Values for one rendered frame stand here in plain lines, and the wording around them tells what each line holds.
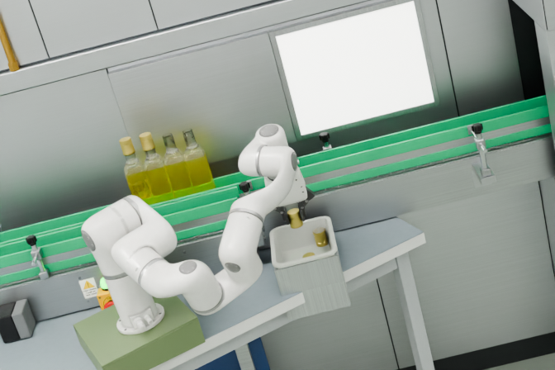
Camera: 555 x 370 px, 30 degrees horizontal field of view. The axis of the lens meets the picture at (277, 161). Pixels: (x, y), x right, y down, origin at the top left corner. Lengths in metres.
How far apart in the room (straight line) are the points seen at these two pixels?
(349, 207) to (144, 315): 0.69
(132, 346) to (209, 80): 0.82
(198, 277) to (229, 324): 0.37
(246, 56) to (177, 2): 0.24
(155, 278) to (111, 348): 0.31
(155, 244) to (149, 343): 0.26
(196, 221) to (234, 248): 0.50
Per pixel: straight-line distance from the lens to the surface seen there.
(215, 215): 2.84
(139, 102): 3.00
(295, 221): 2.74
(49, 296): 2.98
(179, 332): 2.60
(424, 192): 2.95
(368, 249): 2.84
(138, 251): 2.45
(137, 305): 2.61
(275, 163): 2.48
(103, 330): 2.71
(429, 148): 2.92
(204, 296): 2.38
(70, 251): 2.92
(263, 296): 2.76
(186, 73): 2.96
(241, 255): 2.37
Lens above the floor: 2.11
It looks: 23 degrees down
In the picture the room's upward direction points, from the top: 15 degrees counter-clockwise
